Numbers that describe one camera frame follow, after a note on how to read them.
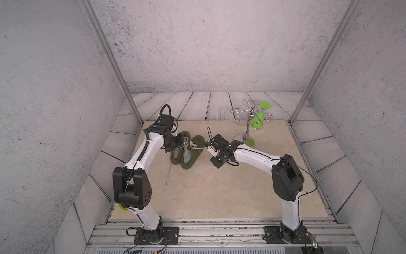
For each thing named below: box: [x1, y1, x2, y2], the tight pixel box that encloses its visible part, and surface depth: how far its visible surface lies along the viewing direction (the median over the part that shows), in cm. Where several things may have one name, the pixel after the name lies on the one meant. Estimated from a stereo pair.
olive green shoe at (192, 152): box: [180, 134, 206, 170], surface depth 101 cm
